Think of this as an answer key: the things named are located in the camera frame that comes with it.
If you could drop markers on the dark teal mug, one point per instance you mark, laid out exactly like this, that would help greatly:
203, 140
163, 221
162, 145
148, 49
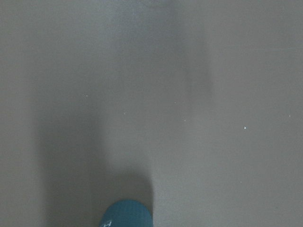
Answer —
126, 213

